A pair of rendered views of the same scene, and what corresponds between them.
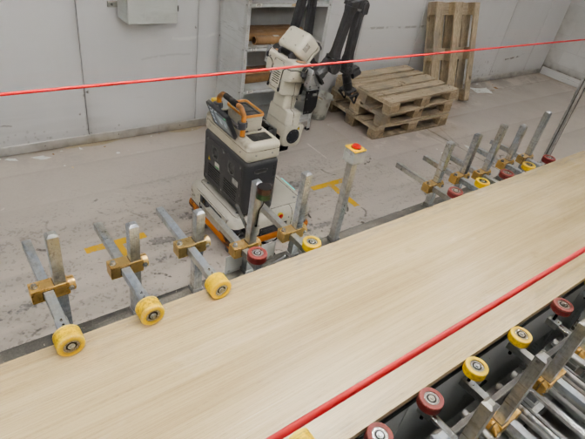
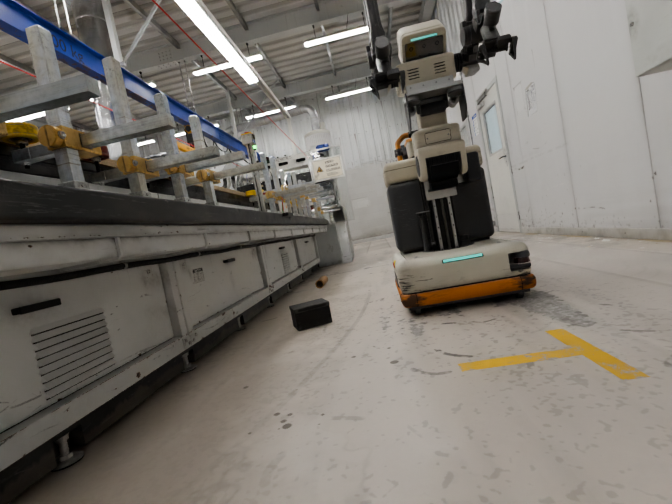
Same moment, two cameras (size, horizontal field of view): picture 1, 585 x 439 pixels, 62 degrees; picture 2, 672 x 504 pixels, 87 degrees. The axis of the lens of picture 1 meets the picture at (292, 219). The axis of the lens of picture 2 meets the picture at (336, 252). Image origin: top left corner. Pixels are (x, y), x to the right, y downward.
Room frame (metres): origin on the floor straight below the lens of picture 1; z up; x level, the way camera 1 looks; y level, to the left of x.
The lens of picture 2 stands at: (4.01, -1.44, 0.48)
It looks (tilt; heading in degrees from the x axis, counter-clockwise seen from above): 3 degrees down; 139
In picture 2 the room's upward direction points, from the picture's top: 11 degrees counter-clockwise
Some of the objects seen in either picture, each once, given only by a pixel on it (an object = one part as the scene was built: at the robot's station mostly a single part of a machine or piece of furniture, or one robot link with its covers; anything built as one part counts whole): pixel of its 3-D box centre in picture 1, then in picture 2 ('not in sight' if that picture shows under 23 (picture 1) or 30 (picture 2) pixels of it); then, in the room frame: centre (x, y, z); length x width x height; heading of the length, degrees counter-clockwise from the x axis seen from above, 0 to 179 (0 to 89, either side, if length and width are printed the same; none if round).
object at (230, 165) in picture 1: (244, 154); (435, 194); (2.84, 0.40, 0.59); 0.55 x 0.34 x 0.83; 42
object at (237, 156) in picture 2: (451, 173); (192, 167); (2.61, -0.89, 0.84); 0.43 x 0.03 x 0.04; 42
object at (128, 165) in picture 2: (481, 173); (138, 167); (2.76, -1.12, 0.81); 0.14 x 0.06 x 0.05; 132
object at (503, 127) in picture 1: (489, 159); (127, 135); (2.78, -1.13, 0.90); 0.04 x 0.04 x 0.48; 42
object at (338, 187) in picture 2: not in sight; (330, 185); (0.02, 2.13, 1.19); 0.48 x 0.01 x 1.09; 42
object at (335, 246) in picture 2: not in sight; (293, 211); (-0.75, 1.93, 0.95); 1.65 x 0.70 x 1.90; 42
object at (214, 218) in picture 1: (231, 237); (291, 195); (1.63, 0.25, 0.84); 0.43 x 0.03 x 0.04; 42
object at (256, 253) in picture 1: (256, 262); not in sight; (1.49, 0.11, 0.85); 0.08 x 0.08 x 0.11
